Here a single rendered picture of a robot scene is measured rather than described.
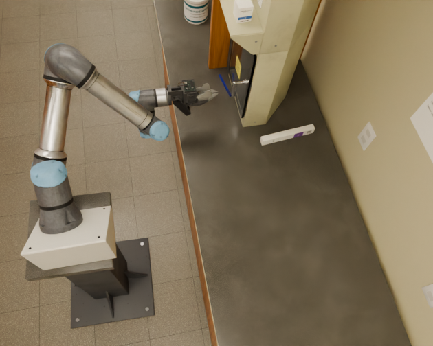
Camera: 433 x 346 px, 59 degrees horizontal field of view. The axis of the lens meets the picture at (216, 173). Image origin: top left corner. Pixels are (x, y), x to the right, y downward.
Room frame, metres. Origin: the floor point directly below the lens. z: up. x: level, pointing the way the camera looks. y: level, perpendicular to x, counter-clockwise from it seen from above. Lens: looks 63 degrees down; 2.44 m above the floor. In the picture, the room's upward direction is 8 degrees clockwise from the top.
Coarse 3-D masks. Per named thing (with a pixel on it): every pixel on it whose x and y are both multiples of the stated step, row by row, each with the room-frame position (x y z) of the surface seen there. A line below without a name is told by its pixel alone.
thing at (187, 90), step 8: (184, 80) 1.02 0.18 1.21; (192, 80) 1.03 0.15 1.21; (168, 88) 0.97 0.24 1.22; (176, 88) 0.98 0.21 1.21; (184, 88) 0.99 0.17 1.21; (192, 88) 0.99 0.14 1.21; (168, 96) 0.95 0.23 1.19; (176, 96) 0.97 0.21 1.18; (184, 96) 0.96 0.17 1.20; (192, 96) 0.98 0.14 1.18; (168, 104) 0.94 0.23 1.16
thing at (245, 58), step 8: (232, 40) 1.30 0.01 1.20; (232, 48) 1.28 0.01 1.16; (240, 48) 1.19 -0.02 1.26; (232, 56) 1.27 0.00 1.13; (240, 56) 1.17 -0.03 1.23; (248, 56) 1.09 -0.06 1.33; (232, 64) 1.25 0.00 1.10; (248, 64) 1.07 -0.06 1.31; (232, 72) 1.24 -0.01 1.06; (248, 72) 1.06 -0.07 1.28; (232, 80) 1.22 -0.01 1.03; (240, 80) 1.13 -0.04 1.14; (248, 80) 1.04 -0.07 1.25; (240, 88) 1.11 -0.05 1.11; (248, 88) 1.03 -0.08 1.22; (240, 96) 1.09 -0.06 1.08; (240, 104) 1.07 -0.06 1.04; (240, 112) 1.06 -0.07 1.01
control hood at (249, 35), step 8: (224, 0) 1.16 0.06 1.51; (232, 0) 1.16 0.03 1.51; (224, 8) 1.12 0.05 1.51; (232, 8) 1.12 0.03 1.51; (232, 16) 1.08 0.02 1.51; (256, 16) 1.10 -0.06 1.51; (232, 24) 1.04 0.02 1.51; (240, 24) 1.05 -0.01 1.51; (248, 24) 1.06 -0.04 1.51; (256, 24) 1.06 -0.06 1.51; (232, 32) 1.01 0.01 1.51; (240, 32) 1.01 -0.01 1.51; (248, 32) 1.02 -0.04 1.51; (256, 32) 1.02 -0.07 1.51; (240, 40) 1.00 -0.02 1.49; (248, 40) 1.01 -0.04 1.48; (256, 40) 1.02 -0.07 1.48; (248, 48) 1.01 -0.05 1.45; (256, 48) 1.02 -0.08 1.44
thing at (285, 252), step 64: (192, 64) 1.36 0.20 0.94; (192, 128) 0.98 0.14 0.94; (256, 128) 1.03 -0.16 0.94; (320, 128) 1.08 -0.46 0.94; (192, 192) 0.66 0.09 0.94; (256, 192) 0.70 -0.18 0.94; (320, 192) 0.75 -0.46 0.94; (256, 256) 0.42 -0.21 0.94; (320, 256) 0.46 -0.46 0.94; (256, 320) 0.19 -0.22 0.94; (320, 320) 0.22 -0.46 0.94; (384, 320) 0.25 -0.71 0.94
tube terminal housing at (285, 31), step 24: (264, 0) 1.08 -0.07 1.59; (288, 0) 1.04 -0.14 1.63; (312, 0) 1.14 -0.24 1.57; (264, 24) 1.04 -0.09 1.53; (288, 24) 1.05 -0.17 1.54; (264, 48) 1.03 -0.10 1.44; (288, 48) 1.06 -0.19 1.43; (264, 72) 1.04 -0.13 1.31; (288, 72) 1.15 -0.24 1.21; (264, 96) 1.05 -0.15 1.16; (264, 120) 1.06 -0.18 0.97
